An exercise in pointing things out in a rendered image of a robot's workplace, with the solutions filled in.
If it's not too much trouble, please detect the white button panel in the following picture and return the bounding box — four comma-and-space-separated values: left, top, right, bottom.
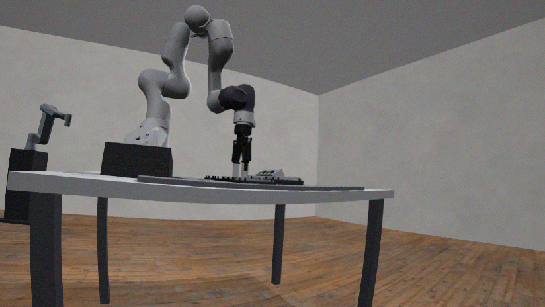
255, 169, 285, 177

